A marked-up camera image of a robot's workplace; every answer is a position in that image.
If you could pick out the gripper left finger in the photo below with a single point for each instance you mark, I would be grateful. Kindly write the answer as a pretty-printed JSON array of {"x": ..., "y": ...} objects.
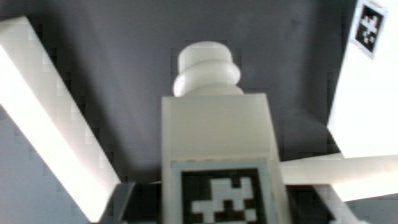
[{"x": 133, "y": 204}]

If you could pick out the white square table top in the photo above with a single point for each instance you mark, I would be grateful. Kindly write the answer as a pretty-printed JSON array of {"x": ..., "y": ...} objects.
[{"x": 361, "y": 177}]

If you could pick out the white table leg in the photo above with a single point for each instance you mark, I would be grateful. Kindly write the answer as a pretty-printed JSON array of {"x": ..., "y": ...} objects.
[
  {"x": 222, "y": 186},
  {"x": 362, "y": 120}
]

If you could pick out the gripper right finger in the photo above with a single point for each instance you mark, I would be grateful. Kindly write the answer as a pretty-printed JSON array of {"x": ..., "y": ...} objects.
[{"x": 318, "y": 207}]

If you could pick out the white U-shaped obstacle fence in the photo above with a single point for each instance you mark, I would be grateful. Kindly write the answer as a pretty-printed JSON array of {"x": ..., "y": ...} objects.
[{"x": 41, "y": 108}]

